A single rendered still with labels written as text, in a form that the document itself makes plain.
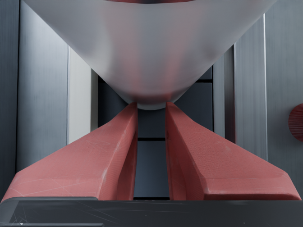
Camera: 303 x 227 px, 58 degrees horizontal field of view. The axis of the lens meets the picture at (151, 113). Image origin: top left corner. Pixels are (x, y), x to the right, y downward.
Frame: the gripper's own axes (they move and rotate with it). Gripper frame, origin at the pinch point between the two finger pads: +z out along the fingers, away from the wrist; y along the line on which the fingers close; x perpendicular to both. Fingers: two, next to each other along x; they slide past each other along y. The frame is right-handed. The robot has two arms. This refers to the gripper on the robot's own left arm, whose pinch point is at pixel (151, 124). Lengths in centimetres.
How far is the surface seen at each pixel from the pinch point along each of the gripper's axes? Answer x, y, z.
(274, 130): 6.9, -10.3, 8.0
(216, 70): 0.7, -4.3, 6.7
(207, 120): 3.2, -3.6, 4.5
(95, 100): 0.9, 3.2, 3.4
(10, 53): 1.2, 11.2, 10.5
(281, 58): 2.1, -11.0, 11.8
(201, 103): 2.3, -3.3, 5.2
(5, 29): -0.6, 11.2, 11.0
